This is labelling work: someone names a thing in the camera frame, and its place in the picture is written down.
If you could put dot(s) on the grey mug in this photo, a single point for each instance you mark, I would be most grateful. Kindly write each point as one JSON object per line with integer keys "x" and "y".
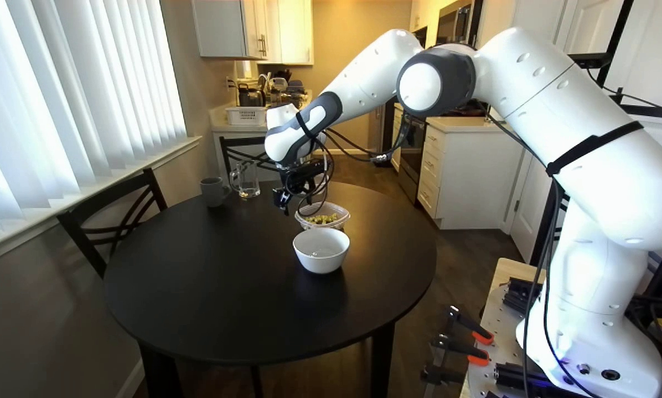
{"x": 215, "y": 193}

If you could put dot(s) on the black microwave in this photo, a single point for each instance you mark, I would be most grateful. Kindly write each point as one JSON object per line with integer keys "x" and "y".
{"x": 460, "y": 23}

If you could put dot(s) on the white kitchen counter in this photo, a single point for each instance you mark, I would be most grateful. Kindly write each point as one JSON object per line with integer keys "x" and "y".
{"x": 237, "y": 117}

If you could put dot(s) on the white robot mounting board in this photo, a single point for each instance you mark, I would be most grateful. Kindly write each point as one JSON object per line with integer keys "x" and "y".
{"x": 493, "y": 323}

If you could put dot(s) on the white base cabinet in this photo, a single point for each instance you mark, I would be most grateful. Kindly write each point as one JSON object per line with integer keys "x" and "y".
{"x": 470, "y": 178}

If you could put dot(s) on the white ceramic bowl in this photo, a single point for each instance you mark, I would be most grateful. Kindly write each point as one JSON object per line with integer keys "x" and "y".
{"x": 321, "y": 255}

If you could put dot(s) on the black metal rig frame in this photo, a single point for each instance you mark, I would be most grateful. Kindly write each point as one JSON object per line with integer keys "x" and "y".
{"x": 614, "y": 45}

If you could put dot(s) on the clear plastic food container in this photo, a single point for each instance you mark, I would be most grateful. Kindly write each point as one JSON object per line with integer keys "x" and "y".
{"x": 336, "y": 212}

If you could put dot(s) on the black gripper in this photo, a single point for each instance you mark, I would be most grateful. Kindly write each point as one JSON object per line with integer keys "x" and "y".
{"x": 304, "y": 178}

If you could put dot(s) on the black orange bar clamp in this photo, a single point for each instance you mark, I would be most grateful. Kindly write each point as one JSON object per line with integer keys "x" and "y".
{"x": 460, "y": 348}
{"x": 466, "y": 325}

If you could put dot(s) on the white vertical window blinds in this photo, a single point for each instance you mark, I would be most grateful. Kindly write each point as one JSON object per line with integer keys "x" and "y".
{"x": 64, "y": 89}

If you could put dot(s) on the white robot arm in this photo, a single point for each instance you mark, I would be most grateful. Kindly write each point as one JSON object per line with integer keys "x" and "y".
{"x": 602, "y": 183}

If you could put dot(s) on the clear drinking glass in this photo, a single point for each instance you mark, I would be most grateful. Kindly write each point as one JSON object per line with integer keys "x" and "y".
{"x": 247, "y": 182}

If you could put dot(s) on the dark countertop appliance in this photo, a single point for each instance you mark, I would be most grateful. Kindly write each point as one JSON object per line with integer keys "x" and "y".
{"x": 250, "y": 90}

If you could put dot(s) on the white window sill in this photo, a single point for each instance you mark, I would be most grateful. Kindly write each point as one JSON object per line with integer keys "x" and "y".
{"x": 64, "y": 201}

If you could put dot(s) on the white upper kitchen cabinets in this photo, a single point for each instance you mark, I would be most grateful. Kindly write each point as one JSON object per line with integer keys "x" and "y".
{"x": 234, "y": 24}

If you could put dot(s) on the black oven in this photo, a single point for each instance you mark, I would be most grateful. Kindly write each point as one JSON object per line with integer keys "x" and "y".
{"x": 410, "y": 155}

